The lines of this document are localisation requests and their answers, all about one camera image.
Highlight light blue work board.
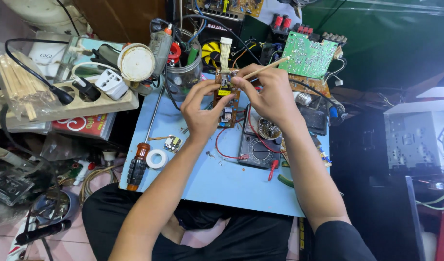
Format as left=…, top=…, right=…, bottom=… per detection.
left=119, top=72, right=331, bottom=218

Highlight yellow cooling fan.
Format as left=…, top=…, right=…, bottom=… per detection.
left=202, top=41, right=222, bottom=67

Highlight person's left hand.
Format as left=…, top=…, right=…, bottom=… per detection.
left=180, top=79, right=236, bottom=145

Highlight brown power supply circuit board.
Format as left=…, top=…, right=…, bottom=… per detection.
left=213, top=68, right=241, bottom=129

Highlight round white lid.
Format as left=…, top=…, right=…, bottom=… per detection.
left=118, top=43, right=156, bottom=82

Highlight green-handled pliers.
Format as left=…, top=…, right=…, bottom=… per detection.
left=277, top=161, right=295, bottom=188

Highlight white travel plug adapter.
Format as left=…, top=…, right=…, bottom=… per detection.
left=95, top=69, right=129, bottom=101

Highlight white tape roll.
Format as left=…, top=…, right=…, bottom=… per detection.
left=146, top=149, right=169, bottom=169

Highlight person's right hand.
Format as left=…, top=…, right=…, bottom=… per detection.
left=230, top=63, right=305, bottom=128

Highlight coil of beige cable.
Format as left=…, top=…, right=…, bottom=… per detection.
left=79, top=165, right=120, bottom=203

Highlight silver metal chassis box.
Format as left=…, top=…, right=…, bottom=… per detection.
left=384, top=99, right=444, bottom=171

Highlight screw-base light bulb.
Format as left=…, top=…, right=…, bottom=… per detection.
left=294, top=91, right=314, bottom=106

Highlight black power plug with cable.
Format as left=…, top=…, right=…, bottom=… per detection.
left=5, top=38, right=75, bottom=106

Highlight bag of wooden sticks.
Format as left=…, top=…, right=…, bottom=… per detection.
left=0, top=41, right=61, bottom=122

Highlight brown circuit board with components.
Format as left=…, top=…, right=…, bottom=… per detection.
left=288, top=74, right=331, bottom=98

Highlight black soldering iron stand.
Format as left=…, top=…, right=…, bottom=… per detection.
left=299, top=105, right=328, bottom=136

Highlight beige power strip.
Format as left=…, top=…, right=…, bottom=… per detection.
left=0, top=74, right=139, bottom=130

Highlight thin wooden stick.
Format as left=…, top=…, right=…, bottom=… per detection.
left=243, top=56, right=291, bottom=80

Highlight person's black trousers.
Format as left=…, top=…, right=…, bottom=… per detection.
left=81, top=183, right=378, bottom=261

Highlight black analog multimeter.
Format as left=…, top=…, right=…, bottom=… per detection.
left=238, top=104, right=283, bottom=169

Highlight clear glass jar of tools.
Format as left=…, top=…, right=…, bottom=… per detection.
left=165, top=28, right=203, bottom=102

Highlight green amplifier circuit board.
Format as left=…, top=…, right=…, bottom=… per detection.
left=279, top=31, right=339, bottom=80

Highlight black handled tool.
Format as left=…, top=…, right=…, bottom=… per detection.
left=15, top=219, right=72, bottom=246

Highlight long orange-handled screwdriver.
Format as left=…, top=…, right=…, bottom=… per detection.
left=126, top=84, right=166, bottom=191

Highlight red speaker terminal block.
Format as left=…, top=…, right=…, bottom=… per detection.
left=271, top=14, right=292, bottom=35

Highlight round tin of solder bits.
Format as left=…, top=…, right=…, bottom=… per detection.
left=258, top=117, right=282, bottom=140

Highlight red multimeter probe lead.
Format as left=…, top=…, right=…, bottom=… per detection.
left=215, top=112, right=280, bottom=182

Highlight red printed box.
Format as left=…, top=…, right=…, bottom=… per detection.
left=52, top=113, right=117, bottom=140

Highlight white fan base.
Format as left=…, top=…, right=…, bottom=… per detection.
left=3, top=0, right=93, bottom=36

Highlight grey glue gun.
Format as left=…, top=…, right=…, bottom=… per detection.
left=148, top=24, right=174, bottom=77

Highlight small green circuit board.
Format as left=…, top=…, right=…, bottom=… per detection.
left=163, top=135, right=183, bottom=153

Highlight white flat ribbon cable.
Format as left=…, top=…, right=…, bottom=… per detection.
left=219, top=37, right=233, bottom=74

